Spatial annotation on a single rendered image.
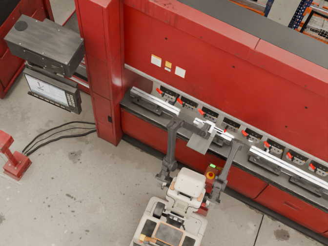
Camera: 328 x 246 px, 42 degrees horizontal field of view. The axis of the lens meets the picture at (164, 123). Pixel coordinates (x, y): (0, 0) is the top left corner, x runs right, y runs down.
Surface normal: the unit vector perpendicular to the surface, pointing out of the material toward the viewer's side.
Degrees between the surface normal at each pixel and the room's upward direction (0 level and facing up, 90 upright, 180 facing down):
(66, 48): 0
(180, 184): 48
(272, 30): 0
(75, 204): 0
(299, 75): 90
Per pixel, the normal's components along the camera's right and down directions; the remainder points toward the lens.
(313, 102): -0.47, 0.78
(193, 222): 0.07, -0.43
